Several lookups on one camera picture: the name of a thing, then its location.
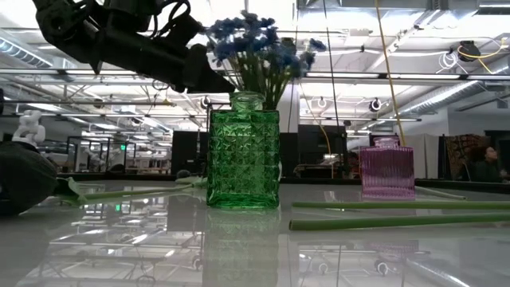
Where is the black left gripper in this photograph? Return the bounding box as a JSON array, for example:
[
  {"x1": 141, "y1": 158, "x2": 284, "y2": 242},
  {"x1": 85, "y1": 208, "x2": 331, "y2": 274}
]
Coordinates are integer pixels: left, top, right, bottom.
[{"x1": 103, "y1": 0, "x2": 237, "y2": 95}]

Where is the blue artificial flower bunch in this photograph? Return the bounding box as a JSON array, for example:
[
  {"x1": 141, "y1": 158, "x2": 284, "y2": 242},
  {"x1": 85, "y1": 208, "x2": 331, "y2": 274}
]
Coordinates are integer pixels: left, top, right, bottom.
[
  {"x1": 222, "y1": 23, "x2": 328, "y2": 111},
  {"x1": 206, "y1": 10, "x2": 288, "y2": 108}
]

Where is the black artificial tulip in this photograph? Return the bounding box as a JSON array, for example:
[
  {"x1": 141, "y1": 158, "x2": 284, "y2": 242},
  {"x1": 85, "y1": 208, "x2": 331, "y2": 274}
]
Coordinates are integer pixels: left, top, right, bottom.
[
  {"x1": 288, "y1": 213, "x2": 510, "y2": 232},
  {"x1": 0, "y1": 141, "x2": 196, "y2": 217},
  {"x1": 176, "y1": 169, "x2": 208, "y2": 188}
]

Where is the pink ribbed glass vase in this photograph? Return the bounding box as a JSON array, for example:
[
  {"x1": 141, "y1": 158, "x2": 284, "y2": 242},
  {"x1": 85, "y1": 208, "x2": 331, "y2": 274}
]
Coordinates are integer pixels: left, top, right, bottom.
[{"x1": 359, "y1": 136, "x2": 417, "y2": 201}]

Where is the white artificial tulip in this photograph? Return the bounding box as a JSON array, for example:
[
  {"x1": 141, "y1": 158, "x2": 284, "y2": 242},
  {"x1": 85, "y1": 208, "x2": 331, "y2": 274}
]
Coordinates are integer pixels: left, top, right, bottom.
[
  {"x1": 292, "y1": 200, "x2": 510, "y2": 211},
  {"x1": 414, "y1": 186, "x2": 468, "y2": 201}
]

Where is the green cut-glass vase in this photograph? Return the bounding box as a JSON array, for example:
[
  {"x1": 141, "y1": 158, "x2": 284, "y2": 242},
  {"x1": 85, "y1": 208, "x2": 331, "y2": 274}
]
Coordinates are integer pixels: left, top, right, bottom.
[{"x1": 206, "y1": 91, "x2": 281, "y2": 210}]

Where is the black cabinet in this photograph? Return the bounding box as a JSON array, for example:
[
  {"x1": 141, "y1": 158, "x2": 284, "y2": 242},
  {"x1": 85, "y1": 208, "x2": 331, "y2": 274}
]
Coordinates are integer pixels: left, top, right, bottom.
[{"x1": 171, "y1": 130, "x2": 208, "y2": 175}]

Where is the white robot figure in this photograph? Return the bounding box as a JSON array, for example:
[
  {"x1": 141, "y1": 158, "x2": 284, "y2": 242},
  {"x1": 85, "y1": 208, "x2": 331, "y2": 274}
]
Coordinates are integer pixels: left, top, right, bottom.
[{"x1": 11, "y1": 109, "x2": 47, "y2": 160}]

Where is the patterned hanging cloth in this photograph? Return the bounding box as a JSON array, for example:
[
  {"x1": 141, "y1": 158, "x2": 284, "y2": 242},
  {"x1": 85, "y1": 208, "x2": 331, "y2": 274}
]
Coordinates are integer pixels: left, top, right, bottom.
[{"x1": 445, "y1": 134, "x2": 492, "y2": 183}]

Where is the person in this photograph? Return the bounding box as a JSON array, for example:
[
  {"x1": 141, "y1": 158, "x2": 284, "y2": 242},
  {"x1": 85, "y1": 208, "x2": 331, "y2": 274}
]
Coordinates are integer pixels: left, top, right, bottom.
[{"x1": 468, "y1": 145, "x2": 509, "y2": 183}]

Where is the thin black hanging cable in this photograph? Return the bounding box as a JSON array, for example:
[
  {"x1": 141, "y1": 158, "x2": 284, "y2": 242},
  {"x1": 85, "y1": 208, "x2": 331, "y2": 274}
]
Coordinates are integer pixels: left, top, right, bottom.
[{"x1": 321, "y1": 0, "x2": 340, "y2": 128}]

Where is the black ceiling cable reel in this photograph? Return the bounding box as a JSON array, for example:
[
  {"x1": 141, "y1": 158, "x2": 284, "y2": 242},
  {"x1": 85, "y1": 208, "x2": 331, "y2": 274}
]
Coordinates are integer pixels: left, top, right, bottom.
[{"x1": 457, "y1": 39, "x2": 482, "y2": 64}]

